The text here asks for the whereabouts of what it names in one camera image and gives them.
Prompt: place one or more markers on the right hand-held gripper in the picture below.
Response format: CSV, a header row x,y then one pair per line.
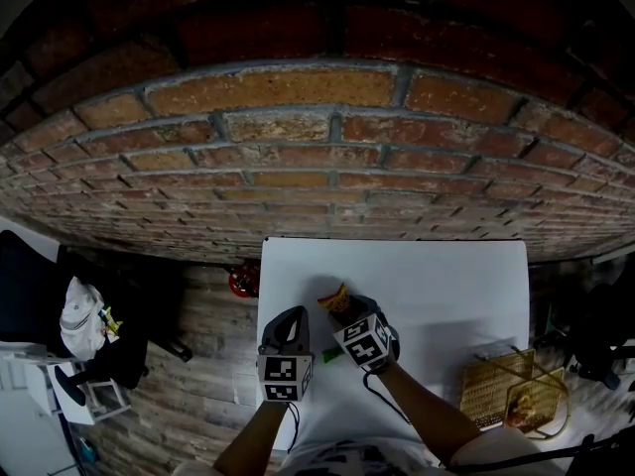
x,y
367,342

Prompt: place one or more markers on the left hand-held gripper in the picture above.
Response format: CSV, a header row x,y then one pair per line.
x,y
285,377

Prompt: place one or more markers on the yellow snack packet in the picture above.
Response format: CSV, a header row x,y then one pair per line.
x,y
337,296

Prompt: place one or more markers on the green candy stick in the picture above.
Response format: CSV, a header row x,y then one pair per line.
x,y
331,356

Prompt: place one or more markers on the two-tier wicker basket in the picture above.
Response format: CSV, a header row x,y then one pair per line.
x,y
491,390

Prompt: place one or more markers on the orange red snack packet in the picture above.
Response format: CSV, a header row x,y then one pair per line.
x,y
522,409

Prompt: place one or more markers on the person's left forearm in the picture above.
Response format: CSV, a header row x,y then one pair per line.
x,y
253,434

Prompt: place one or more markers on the person's right forearm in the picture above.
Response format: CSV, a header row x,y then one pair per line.
x,y
431,414

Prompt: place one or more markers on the red round container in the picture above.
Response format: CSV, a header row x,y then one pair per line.
x,y
243,280

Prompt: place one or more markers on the white printed shirt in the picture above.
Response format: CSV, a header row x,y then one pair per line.
x,y
357,459

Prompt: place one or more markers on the yellow green toy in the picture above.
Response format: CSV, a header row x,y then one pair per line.
x,y
111,321

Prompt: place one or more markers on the white cloth bag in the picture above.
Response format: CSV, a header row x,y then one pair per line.
x,y
82,320

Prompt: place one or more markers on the broom with teal head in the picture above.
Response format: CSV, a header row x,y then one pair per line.
x,y
89,450

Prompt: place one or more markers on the black chair with round sticker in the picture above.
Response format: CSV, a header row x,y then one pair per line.
x,y
600,330

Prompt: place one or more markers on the black mesh office chair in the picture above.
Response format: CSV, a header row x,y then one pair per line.
x,y
30,290

